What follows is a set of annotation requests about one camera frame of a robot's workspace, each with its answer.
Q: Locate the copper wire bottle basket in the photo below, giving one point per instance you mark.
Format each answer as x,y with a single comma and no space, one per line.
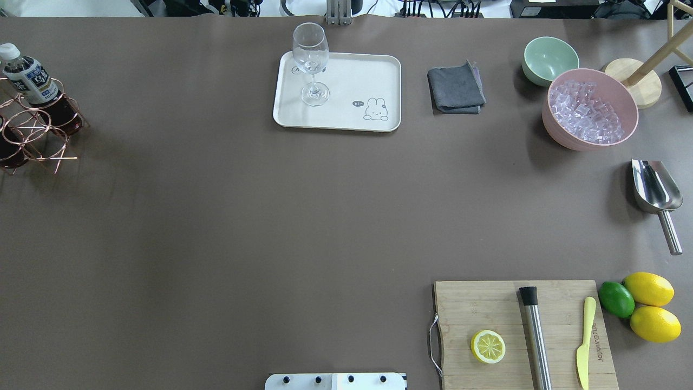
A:
37,138

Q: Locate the tea bottle white cap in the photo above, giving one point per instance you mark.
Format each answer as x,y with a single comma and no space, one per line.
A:
28,77

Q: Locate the cream rabbit tray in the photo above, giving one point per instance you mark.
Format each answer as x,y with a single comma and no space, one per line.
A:
365,94

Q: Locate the clear wine glass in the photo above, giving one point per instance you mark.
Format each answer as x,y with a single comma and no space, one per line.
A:
310,52

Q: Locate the grey folded cloth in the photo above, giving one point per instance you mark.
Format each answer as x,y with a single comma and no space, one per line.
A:
457,90

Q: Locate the bamboo cutting board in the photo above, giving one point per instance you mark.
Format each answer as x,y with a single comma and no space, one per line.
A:
466,307

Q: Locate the lemon half slice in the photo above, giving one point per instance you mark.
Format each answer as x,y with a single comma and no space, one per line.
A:
488,347

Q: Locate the steel muddler black tip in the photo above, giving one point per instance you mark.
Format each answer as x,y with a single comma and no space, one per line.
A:
530,302

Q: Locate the green bowl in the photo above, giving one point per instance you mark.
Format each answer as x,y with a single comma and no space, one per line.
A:
545,58

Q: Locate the pink bowl of ice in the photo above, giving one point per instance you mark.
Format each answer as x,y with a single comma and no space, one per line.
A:
586,110

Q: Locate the yellow plastic knife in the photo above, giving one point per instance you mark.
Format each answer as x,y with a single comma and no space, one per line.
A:
583,351

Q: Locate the green lime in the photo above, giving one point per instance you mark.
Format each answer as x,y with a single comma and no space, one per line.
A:
616,299

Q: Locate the steel ice scoop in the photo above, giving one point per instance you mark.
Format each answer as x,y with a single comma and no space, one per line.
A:
658,194

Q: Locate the wooden stand with round base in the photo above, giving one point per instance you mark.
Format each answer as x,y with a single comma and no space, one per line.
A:
639,78

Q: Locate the upper whole lemon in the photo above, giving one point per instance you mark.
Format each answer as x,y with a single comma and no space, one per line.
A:
650,289

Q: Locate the whole lemon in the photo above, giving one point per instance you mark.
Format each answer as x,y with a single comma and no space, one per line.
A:
655,324
650,289

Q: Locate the lower whole lemon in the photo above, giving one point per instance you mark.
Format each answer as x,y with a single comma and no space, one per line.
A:
655,324

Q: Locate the grey metal bracket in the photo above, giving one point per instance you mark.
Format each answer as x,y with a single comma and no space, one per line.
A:
339,12

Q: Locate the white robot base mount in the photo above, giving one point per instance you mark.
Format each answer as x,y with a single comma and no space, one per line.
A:
363,380

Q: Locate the black frame at right edge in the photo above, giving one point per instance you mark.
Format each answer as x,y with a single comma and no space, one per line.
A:
684,89

